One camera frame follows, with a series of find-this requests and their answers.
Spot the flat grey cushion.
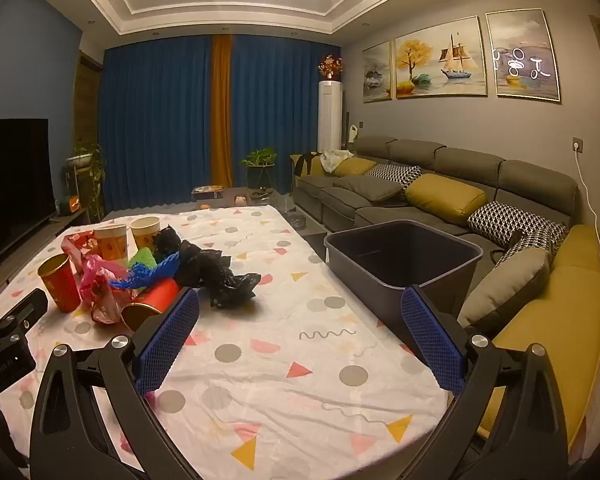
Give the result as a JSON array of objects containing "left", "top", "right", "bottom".
[{"left": 332, "top": 175, "right": 405, "bottom": 204}]

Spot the red and white plastic bag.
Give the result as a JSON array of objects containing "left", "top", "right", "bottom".
[{"left": 61, "top": 231, "right": 101, "bottom": 266}]

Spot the big grey cushion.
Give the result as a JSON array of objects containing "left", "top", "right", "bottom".
[{"left": 457, "top": 247, "right": 552, "bottom": 328}]

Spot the small yellow cushion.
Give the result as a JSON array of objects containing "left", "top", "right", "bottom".
[{"left": 332, "top": 156, "right": 378, "bottom": 178}]

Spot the orange curtain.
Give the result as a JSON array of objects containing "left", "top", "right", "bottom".
[{"left": 209, "top": 35, "right": 236, "bottom": 186}]

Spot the blue curtain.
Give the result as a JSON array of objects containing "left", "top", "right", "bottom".
[
  {"left": 99, "top": 35, "right": 216, "bottom": 211},
  {"left": 229, "top": 35, "right": 342, "bottom": 193}
]

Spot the white standing air conditioner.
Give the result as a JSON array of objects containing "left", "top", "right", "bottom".
[{"left": 318, "top": 80, "right": 343, "bottom": 153}]

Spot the white cable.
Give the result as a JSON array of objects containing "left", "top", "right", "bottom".
[{"left": 576, "top": 147, "right": 600, "bottom": 276}]

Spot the television cabinet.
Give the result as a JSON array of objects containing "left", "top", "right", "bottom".
[{"left": 0, "top": 207, "right": 91, "bottom": 286}]

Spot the trailing potted plant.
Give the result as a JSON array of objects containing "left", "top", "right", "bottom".
[{"left": 62, "top": 142, "right": 106, "bottom": 221}]

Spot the big yellow cushion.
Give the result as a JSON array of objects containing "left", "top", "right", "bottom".
[{"left": 404, "top": 174, "right": 488, "bottom": 219}]

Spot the black plastic bag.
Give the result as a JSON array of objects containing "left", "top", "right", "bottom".
[{"left": 154, "top": 226, "right": 262, "bottom": 309}]

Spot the black white patterned cushion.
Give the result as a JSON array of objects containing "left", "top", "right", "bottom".
[
  {"left": 495, "top": 222, "right": 567, "bottom": 266},
  {"left": 467, "top": 201, "right": 536, "bottom": 248},
  {"left": 365, "top": 163, "right": 423, "bottom": 188}
]

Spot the pink plastic bag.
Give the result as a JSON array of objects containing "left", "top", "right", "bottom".
[{"left": 78, "top": 255, "right": 131, "bottom": 325}]

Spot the black cloth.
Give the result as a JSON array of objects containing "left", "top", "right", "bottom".
[{"left": 294, "top": 152, "right": 326, "bottom": 177}]

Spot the abstract grey painting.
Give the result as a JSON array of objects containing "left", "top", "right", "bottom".
[{"left": 485, "top": 9, "right": 563, "bottom": 105}]

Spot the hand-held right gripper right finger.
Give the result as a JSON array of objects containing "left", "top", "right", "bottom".
[{"left": 402, "top": 285, "right": 571, "bottom": 480}]

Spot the blue foam net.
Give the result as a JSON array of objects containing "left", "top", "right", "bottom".
[{"left": 109, "top": 252, "right": 181, "bottom": 291}]

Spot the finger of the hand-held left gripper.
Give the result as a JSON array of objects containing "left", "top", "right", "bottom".
[{"left": 0, "top": 291, "right": 48, "bottom": 350}]

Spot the potted plant on metal stand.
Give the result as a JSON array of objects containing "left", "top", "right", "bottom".
[{"left": 240, "top": 147, "right": 278, "bottom": 191}]

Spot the small landscape painting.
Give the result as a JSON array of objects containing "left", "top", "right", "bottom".
[{"left": 361, "top": 42, "right": 393, "bottom": 103}]

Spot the grey plastic bin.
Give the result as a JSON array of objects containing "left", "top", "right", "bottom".
[{"left": 324, "top": 220, "right": 483, "bottom": 331}]

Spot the grey sofa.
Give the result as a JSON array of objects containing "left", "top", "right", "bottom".
[{"left": 291, "top": 136, "right": 583, "bottom": 281}]

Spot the white cloth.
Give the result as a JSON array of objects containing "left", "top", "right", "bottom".
[{"left": 320, "top": 149, "right": 355, "bottom": 173}]

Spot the red flower ornament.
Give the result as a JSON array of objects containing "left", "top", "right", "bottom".
[{"left": 314, "top": 54, "right": 342, "bottom": 82}]

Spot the sailboat painting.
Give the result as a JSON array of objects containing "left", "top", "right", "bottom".
[{"left": 394, "top": 15, "right": 488, "bottom": 100}]

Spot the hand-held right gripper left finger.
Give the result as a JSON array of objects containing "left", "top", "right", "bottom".
[{"left": 30, "top": 288, "right": 201, "bottom": 480}]

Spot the patterned white tablecloth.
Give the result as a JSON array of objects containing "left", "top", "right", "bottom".
[{"left": 0, "top": 204, "right": 453, "bottom": 480}]

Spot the black television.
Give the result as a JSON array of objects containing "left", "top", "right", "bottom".
[{"left": 0, "top": 119, "right": 56, "bottom": 273}]

